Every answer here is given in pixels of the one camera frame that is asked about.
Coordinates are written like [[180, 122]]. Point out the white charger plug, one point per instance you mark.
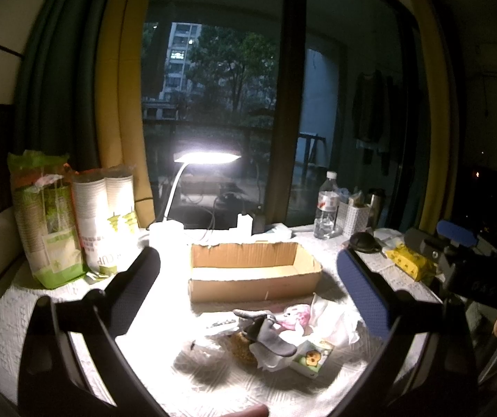
[[244, 224]]

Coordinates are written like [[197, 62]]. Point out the green paper cup pack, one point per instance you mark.
[[44, 211]]

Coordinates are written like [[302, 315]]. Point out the white perforated organizer basket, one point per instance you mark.
[[353, 214]]

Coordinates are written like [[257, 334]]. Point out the brown plush toy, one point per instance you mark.
[[240, 349]]

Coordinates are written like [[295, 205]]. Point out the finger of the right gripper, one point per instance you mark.
[[439, 253], [456, 233]]

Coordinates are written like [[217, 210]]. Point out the white sock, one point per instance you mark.
[[268, 361]]

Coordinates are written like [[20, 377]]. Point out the white power strip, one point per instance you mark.
[[275, 233]]

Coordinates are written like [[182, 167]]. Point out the black round object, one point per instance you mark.
[[364, 242]]

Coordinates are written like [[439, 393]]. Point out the brown cardboard box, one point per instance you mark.
[[228, 273]]

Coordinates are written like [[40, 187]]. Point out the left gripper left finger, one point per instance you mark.
[[51, 380]]

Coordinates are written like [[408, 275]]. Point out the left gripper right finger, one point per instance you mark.
[[395, 317]]

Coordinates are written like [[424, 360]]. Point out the grey sock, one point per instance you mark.
[[258, 327]]

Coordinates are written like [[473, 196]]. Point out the cotton swab bag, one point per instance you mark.
[[211, 339]]

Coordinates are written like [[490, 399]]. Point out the white paper cup pack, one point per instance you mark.
[[106, 218]]

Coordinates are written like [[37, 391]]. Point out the green tissue pack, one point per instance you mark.
[[310, 358]]

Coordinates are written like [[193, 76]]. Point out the yellow curtain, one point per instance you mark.
[[118, 108]]

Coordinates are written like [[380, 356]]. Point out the clear water bottle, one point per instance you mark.
[[326, 207]]

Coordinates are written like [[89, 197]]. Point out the white tablecloth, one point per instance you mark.
[[187, 358]]

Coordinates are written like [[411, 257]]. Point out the yellow wet wipes pack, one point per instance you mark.
[[412, 263]]

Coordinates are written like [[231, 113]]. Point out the pink plush toy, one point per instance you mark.
[[295, 317]]

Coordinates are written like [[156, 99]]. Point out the white paper towel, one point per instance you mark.
[[333, 323]]

